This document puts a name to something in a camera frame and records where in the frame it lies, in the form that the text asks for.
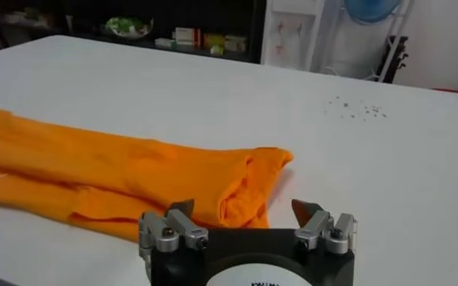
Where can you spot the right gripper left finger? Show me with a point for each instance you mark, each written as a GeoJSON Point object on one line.
{"type": "Point", "coordinates": [182, 227]}

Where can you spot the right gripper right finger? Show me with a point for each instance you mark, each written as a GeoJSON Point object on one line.
{"type": "Point", "coordinates": [316, 227]}

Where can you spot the orange t-shirt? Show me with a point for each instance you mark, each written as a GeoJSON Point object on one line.
{"type": "Point", "coordinates": [135, 171]}

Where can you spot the flat white box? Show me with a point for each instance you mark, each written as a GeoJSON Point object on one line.
{"type": "Point", "coordinates": [165, 42]}

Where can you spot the yellow green medicine box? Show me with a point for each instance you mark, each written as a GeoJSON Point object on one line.
{"type": "Point", "coordinates": [214, 40]}

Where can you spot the white red medicine box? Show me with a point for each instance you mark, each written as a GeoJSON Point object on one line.
{"type": "Point", "coordinates": [186, 36]}

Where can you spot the black folded tripod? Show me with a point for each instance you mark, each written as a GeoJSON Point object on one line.
{"type": "Point", "coordinates": [399, 54]}

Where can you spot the white water dispenser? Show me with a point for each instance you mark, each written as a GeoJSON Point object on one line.
{"type": "Point", "coordinates": [291, 35]}

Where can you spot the bowl with green packets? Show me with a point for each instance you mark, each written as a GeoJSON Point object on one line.
{"type": "Point", "coordinates": [127, 26]}

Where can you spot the white jug rack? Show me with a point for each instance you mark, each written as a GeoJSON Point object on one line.
{"type": "Point", "coordinates": [403, 21]}

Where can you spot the blue water jug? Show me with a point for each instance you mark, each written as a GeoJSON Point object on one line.
{"type": "Point", "coordinates": [372, 9]}

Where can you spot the black shelving unit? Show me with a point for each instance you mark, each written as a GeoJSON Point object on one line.
{"type": "Point", "coordinates": [77, 15]}

